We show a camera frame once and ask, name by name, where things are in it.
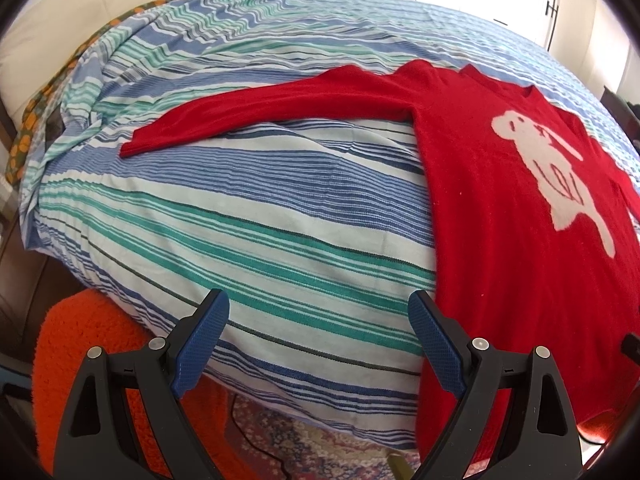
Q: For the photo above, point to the red patterned carpet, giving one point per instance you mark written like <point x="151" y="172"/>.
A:
<point x="325" y="440"/>

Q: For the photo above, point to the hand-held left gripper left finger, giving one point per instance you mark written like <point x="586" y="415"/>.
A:
<point x="200" y="340"/>

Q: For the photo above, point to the orange patterned bed sheet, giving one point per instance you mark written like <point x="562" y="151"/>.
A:
<point x="30" y="125"/>

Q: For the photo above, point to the dark wooden dresser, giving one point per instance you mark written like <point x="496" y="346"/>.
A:
<point x="620" y="110"/>

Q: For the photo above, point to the orange fluffy rug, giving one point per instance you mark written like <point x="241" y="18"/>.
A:
<point x="75" y="320"/>

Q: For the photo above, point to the olive yellow object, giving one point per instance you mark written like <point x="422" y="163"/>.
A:
<point x="402" y="470"/>

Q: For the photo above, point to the red sweater with white figure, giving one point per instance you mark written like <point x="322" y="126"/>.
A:
<point x="475" y="210"/>

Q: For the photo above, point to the blue green striped duvet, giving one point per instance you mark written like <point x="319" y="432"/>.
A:
<point x="250" y="210"/>

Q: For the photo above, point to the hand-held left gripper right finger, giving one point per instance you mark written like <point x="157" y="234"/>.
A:
<point x="437" y="340"/>

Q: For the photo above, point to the beige headboard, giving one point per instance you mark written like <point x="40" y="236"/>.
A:
<point x="50" y="25"/>

